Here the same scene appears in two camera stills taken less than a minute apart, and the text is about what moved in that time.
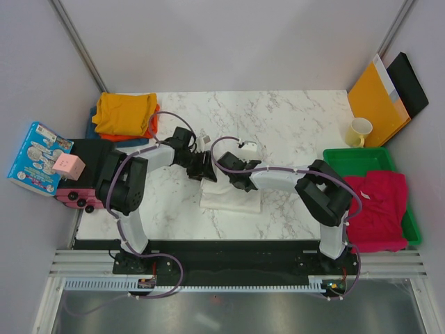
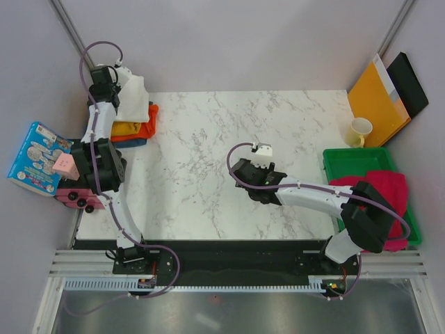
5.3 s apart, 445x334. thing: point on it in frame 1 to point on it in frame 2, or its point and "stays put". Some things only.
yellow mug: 359,127 stays put
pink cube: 69,166 stays put
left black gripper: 203,171 to 117,87
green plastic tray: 357,161 stays put
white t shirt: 222,195 to 133,100
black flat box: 407,83 stays put
